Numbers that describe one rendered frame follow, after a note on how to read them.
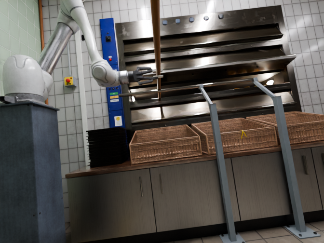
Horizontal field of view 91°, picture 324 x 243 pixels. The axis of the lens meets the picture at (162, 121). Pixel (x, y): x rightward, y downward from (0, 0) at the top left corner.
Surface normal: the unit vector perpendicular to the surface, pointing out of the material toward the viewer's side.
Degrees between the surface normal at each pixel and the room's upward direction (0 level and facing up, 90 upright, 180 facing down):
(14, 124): 90
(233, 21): 90
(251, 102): 70
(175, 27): 90
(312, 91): 90
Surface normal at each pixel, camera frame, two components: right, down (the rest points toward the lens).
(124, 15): 0.01, -0.08
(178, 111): -0.04, -0.42
